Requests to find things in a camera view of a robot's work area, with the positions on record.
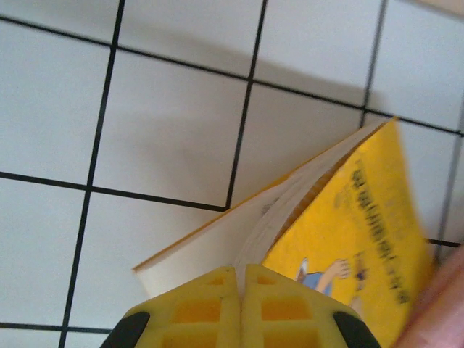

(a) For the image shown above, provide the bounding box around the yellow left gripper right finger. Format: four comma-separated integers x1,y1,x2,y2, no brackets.
241,263,381,348

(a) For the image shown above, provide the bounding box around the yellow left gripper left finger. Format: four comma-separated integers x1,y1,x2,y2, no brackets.
99,266,240,348

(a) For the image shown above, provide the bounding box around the yellow book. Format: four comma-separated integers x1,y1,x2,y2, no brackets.
132,116,436,348

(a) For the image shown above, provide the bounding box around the pink backpack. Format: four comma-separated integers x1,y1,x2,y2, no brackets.
393,244,464,348

